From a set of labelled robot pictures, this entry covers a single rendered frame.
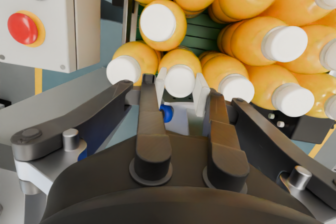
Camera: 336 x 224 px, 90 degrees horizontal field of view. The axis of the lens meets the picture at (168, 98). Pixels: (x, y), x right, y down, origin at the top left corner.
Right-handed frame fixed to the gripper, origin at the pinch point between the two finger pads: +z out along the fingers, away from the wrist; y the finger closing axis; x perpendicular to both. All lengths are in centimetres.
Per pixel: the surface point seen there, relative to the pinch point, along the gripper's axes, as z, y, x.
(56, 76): 113, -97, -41
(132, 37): 23.6, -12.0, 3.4
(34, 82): 114, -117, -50
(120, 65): 2.0, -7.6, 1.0
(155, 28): 1.9, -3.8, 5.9
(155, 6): 1.9, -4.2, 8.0
